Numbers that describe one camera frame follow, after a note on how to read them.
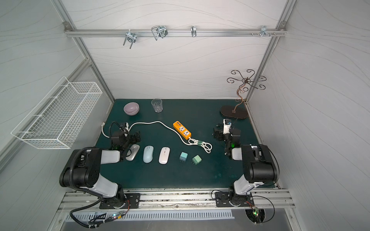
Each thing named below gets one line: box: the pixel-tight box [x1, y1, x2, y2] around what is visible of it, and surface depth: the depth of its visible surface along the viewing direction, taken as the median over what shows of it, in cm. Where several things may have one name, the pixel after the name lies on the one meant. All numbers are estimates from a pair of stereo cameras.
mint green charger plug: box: [179, 151, 188, 163], surface depth 90 cm
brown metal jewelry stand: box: [220, 69, 267, 120], surface depth 97 cm
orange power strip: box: [172, 120, 192, 141], surface depth 101 cm
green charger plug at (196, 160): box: [190, 154, 203, 166], surface depth 88 cm
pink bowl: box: [123, 102, 140, 116], surface depth 113 cm
